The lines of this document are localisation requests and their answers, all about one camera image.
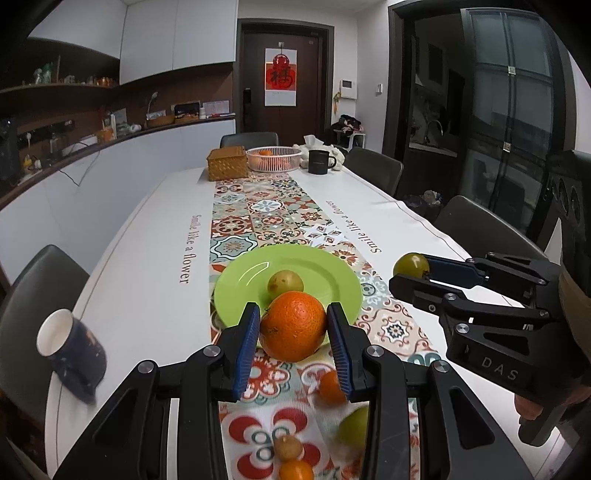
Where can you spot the black box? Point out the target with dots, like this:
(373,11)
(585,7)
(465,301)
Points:
(187,111)

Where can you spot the black appliance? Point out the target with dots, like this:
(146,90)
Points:
(9,147)

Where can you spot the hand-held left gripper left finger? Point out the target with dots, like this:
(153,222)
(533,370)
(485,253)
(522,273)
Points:
(247,350)

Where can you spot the small tangerine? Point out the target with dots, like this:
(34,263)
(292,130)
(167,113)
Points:
(295,470)
(330,387)

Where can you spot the large green fruit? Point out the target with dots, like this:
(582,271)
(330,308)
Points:
(353,428)

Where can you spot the stool with clothes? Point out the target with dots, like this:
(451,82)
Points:
(350,127)

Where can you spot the wooden wall shelf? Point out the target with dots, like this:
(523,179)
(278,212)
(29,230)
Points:
(55,87)

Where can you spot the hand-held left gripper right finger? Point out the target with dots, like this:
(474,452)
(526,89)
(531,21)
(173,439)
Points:
(339,350)

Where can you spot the green plate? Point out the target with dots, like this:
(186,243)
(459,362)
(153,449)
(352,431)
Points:
(244,281)

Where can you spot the glass sliding door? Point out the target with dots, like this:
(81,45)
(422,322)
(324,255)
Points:
(512,115)

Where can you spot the wicker tray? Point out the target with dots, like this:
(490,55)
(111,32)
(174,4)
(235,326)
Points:
(160,121)

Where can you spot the white counter cabinet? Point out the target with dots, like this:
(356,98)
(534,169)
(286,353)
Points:
(138,166)

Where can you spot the dark blue mug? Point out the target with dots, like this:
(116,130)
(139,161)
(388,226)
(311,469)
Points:
(78,355)

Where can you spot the dark brown door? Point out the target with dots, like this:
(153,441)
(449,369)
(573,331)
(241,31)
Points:
(307,69)

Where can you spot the yellow-green jujube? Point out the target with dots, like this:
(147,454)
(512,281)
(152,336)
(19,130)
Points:
(285,282)

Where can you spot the orange cup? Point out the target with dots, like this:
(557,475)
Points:
(104,135)

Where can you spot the black mug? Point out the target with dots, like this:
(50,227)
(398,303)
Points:
(318,161)

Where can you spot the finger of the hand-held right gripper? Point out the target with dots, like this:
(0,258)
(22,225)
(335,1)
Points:
(415,288)
(455,272)

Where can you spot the door lock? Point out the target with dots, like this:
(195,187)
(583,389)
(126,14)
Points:
(248,99)

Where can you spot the wicker box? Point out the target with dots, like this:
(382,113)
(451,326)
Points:
(227,164)

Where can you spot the kitchen faucet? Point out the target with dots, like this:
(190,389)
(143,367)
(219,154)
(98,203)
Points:
(435,127)

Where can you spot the small yellow-brown jujube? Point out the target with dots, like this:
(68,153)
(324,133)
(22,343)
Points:
(287,447)

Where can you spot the green jujube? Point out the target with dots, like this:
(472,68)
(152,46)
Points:
(410,265)

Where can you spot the large orange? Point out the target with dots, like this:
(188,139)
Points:
(293,325)

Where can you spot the grey dining chair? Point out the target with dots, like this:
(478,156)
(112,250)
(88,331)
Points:
(374,168)
(249,140)
(37,281)
(480,226)

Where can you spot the person's right hand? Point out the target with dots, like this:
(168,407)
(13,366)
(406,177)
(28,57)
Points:
(528,407)

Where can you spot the red wall calendar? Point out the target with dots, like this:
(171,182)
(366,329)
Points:
(280,76)

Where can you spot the white upper cabinets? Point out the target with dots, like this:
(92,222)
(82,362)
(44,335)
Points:
(175,37)

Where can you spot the patterned table runner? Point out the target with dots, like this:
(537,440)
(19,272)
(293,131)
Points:
(268,217)

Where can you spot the white intercom panel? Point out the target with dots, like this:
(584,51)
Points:
(348,89)

